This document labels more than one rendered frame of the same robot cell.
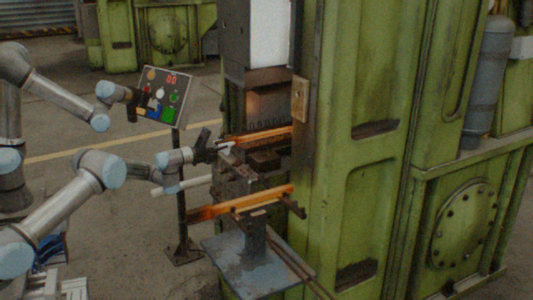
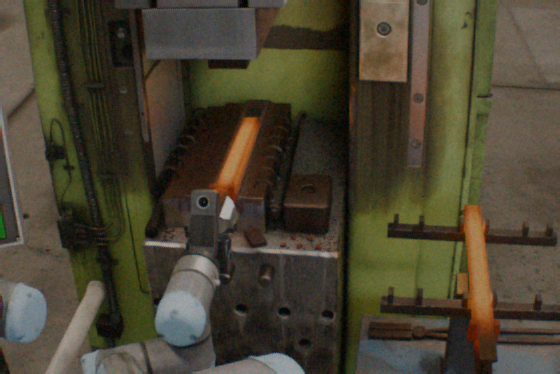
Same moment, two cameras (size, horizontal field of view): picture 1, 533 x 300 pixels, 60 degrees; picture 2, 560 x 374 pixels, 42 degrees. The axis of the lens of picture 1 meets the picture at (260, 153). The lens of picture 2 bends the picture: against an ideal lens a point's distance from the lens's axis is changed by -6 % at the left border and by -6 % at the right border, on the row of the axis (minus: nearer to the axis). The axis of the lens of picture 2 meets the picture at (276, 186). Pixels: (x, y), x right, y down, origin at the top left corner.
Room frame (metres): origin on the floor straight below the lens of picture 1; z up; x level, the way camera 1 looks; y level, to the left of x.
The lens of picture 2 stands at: (1.03, 1.00, 1.76)
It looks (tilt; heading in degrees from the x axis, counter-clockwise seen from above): 31 degrees down; 310
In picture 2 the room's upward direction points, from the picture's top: 2 degrees counter-clockwise
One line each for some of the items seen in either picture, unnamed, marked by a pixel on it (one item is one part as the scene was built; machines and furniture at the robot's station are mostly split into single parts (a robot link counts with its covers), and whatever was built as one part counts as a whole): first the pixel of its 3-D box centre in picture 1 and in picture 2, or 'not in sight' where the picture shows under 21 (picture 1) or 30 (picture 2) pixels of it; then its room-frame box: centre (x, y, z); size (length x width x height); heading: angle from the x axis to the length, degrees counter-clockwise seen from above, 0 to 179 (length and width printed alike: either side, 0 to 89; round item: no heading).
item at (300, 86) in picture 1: (300, 98); (383, 37); (1.74, -0.15, 1.27); 0.09 x 0.02 x 0.17; 31
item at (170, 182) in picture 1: (167, 179); (181, 356); (1.76, 0.40, 0.89); 0.11 x 0.08 x 0.11; 59
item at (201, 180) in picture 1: (190, 183); (67, 352); (2.19, 0.38, 0.62); 0.44 x 0.05 x 0.05; 121
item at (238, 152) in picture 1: (272, 138); (233, 158); (2.05, -0.06, 0.96); 0.42 x 0.20 x 0.09; 121
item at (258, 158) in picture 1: (265, 162); (308, 203); (1.82, -0.02, 0.95); 0.12 x 0.08 x 0.06; 121
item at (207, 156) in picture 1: (203, 152); (205, 253); (1.83, 0.25, 0.98); 0.12 x 0.08 x 0.09; 121
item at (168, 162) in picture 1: (169, 160); (184, 309); (1.75, 0.39, 0.98); 0.11 x 0.08 x 0.09; 121
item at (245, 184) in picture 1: (278, 190); (264, 257); (2.00, -0.09, 0.69); 0.56 x 0.38 x 0.45; 121
